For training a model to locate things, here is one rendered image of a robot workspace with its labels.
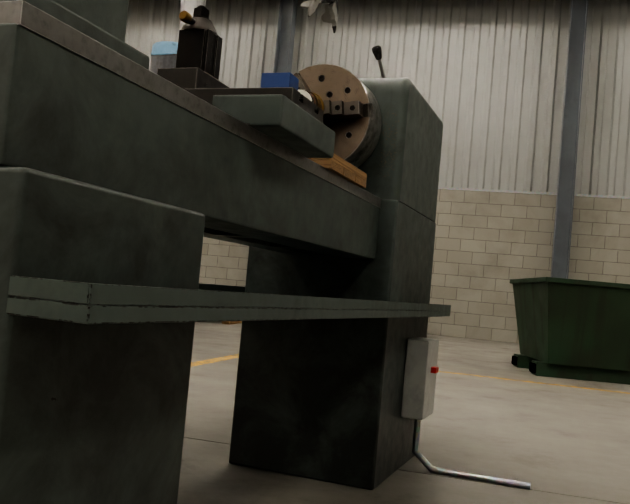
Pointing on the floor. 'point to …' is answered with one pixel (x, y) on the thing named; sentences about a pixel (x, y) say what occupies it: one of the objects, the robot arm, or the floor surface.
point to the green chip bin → (580, 328)
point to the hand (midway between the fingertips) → (323, 25)
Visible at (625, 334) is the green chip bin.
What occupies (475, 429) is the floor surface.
